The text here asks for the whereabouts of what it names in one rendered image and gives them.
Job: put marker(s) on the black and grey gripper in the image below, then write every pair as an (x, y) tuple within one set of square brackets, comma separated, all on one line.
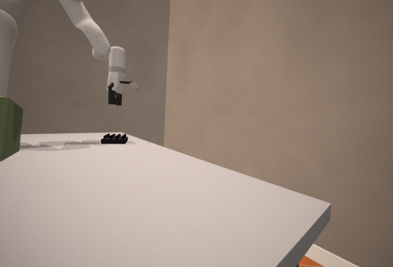
[(115, 87)]

